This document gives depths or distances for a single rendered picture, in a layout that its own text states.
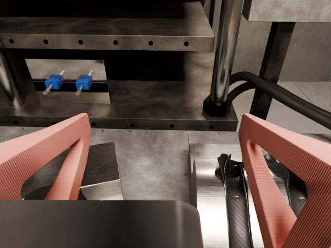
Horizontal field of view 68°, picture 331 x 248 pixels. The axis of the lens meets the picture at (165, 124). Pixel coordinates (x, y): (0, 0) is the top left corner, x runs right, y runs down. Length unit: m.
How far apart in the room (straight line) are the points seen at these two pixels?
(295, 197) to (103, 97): 0.70
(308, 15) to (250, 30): 1.84
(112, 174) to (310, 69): 2.91
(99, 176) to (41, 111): 0.54
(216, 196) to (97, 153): 0.27
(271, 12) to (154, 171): 0.62
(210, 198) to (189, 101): 0.56
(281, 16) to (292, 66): 2.19
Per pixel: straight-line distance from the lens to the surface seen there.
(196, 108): 0.92
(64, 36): 0.90
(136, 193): 0.61
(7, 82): 1.02
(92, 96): 0.95
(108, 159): 0.53
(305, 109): 0.79
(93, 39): 0.87
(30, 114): 0.99
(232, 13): 0.75
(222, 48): 0.78
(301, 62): 3.13
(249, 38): 2.81
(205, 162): 0.49
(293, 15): 0.95
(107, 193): 0.51
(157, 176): 0.64
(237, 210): 0.46
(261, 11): 0.91
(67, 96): 0.99
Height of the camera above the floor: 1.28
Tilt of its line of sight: 37 degrees down
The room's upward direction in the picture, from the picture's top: straight up
